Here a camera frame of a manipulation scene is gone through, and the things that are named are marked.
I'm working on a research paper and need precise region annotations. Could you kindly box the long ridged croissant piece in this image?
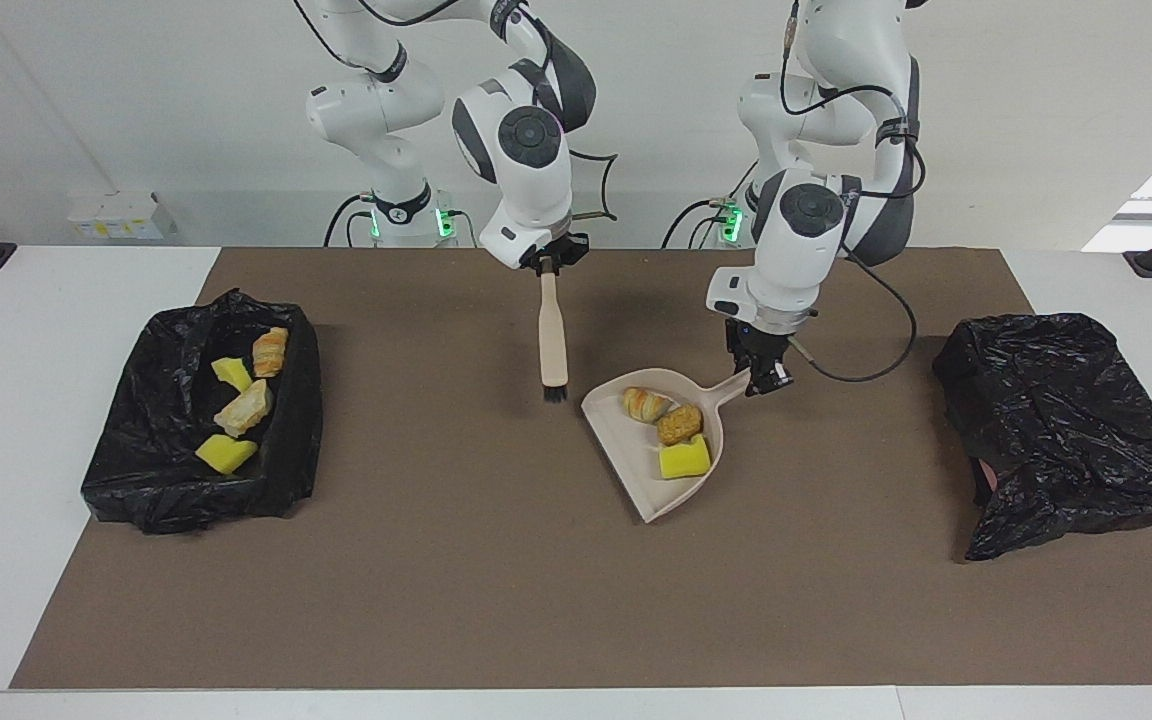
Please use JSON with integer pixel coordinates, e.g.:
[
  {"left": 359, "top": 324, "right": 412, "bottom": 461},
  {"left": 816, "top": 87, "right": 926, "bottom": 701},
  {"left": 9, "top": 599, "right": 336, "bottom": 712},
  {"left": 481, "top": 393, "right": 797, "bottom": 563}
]
[{"left": 252, "top": 327, "right": 290, "bottom": 379}]

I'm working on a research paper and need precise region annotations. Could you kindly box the notched yellow sponge piece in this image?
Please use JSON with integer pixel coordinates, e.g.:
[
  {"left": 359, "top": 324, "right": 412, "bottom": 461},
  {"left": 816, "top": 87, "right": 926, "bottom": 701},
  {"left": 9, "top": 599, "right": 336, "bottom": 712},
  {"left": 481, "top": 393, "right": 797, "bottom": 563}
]
[{"left": 658, "top": 433, "right": 713, "bottom": 480}]

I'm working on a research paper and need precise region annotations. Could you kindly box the short striped croissant piece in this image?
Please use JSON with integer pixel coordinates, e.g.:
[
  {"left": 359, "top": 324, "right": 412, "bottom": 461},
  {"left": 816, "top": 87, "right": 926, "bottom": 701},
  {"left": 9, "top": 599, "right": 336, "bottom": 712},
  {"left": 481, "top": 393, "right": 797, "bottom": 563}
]
[{"left": 622, "top": 386, "right": 677, "bottom": 425}]

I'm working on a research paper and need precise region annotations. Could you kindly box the black base power cable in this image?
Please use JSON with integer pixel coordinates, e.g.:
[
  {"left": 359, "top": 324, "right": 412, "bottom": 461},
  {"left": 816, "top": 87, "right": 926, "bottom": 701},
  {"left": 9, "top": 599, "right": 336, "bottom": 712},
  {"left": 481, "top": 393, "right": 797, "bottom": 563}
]
[
  {"left": 661, "top": 195, "right": 737, "bottom": 249},
  {"left": 324, "top": 193, "right": 377, "bottom": 248}
]

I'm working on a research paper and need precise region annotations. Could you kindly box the black bag lined bin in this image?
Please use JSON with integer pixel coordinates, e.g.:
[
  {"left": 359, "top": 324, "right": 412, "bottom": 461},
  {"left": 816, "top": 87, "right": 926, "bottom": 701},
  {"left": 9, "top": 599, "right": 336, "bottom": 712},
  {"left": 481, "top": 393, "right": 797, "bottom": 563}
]
[
  {"left": 932, "top": 312, "right": 1152, "bottom": 563},
  {"left": 81, "top": 288, "right": 324, "bottom": 534}
]

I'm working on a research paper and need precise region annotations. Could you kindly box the white wall socket box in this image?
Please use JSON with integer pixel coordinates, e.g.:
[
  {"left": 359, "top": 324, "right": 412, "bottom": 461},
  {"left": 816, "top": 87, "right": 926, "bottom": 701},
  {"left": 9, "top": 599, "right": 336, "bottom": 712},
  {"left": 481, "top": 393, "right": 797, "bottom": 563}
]
[{"left": 68, "top": 191, "right": 179, "bottom": 242}]

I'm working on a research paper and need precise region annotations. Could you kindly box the beige plastic dustpan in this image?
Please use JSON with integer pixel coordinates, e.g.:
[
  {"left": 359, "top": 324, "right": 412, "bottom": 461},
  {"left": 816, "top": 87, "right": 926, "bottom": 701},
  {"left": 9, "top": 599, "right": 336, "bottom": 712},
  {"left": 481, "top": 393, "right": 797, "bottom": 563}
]
[{"left": 580, "top": 367, "right": 753, "bottom": 525}]

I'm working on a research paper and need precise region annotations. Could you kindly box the pale crusty bread chunk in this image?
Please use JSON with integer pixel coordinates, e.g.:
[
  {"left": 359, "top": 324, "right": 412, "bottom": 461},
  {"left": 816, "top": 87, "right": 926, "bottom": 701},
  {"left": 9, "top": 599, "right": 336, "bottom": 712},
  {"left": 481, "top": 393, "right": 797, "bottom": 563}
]
[{"left": 213, "top": 378, "right": 274, "bottom": 439}]

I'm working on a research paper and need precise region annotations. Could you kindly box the brown table mat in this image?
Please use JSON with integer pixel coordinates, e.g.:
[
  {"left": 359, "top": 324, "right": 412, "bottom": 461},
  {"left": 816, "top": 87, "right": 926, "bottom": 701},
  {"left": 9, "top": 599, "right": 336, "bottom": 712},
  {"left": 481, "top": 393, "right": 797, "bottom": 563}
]
[{"left": 11, "top": 247, "right": 1152, "bottom": 691}]

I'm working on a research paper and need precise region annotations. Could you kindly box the beige hand brush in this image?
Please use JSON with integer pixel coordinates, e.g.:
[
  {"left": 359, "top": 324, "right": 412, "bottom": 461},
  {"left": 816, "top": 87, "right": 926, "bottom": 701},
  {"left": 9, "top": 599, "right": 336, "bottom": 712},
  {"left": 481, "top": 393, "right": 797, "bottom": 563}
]
[{"left": 537, "top": 270, "right": 571, "bottom": 405}]

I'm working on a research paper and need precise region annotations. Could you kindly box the brown oval bread roll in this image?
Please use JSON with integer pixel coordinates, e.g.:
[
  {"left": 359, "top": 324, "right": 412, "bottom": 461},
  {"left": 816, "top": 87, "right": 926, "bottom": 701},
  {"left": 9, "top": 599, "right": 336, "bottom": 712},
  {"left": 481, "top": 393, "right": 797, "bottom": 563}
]
[{"left": 656, "top": 401, "right": 705, "bottom": 447}]

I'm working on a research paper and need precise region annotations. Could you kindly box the large yellow sponge piece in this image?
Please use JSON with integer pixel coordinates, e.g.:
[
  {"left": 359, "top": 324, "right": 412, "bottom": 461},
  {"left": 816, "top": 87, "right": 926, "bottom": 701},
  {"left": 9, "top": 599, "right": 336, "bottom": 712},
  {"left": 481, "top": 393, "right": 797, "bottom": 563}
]
[{"left": 195, "top": 434, "right": 260, "bottom": 476}]

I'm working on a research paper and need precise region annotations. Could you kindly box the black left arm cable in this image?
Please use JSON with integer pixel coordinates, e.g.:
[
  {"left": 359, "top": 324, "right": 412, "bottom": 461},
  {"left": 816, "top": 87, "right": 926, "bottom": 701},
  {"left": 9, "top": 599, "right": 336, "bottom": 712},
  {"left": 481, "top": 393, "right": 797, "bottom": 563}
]
[{"left": 779, "top": 0, "right": 929, "bottom": 384}]

